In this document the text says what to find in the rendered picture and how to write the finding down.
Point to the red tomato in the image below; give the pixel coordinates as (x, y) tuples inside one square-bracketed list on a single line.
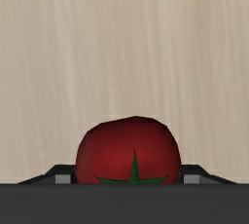
[(126, 150)]

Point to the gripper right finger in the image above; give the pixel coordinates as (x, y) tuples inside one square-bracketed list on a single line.
[(194, 173)]

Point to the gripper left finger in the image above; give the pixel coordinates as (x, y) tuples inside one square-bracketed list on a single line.
[(58, 173)]

